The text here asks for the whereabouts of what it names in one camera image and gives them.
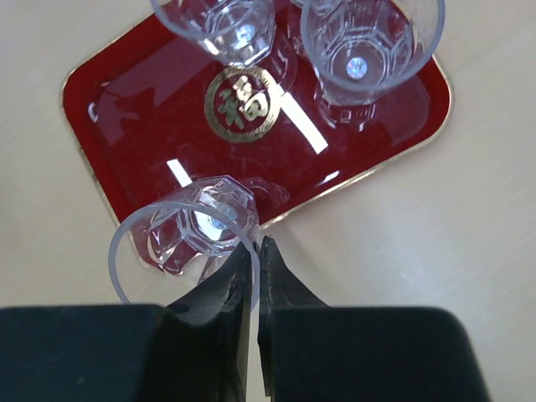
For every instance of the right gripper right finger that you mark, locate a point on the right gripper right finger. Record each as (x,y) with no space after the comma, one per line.
(310,351)

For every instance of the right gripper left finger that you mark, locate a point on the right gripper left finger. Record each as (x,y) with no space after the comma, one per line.
(194,349)

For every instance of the clear glass corner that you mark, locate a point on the clear glass corner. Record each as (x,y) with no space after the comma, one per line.
(164,250)

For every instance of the clear glass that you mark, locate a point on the clear glass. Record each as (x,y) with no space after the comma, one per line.
(235,32)
(362,49)

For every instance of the red lacquer tray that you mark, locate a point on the red lacquer tray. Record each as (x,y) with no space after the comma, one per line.
(151,111)

